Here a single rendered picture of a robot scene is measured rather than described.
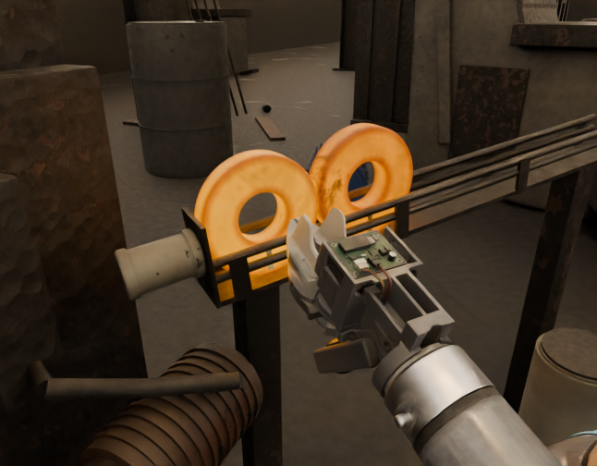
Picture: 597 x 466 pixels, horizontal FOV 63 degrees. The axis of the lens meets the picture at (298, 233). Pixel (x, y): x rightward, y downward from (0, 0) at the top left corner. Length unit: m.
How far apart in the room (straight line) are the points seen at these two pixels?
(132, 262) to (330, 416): 0.87
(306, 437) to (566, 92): 1.96
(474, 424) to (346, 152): 0.38
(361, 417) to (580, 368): 0.70
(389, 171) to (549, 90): 2.00
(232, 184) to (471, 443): 0.36
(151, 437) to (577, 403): 0.52
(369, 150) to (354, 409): 0.84
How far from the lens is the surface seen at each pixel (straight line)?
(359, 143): 0.64
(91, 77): 0.71
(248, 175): 0.57
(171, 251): 0.57
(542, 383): 0.76
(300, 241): 0.48
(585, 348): 0.78
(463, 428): 0.36
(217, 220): 0.57
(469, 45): 2.74
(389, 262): 0.41
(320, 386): 1.40
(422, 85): 2.85
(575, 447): 0.51
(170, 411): 0.59
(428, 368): 0.37
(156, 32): 2.96
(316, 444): 1.26
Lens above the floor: 0.94
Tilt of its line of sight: 25 degrees down
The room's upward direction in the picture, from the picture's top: straight up
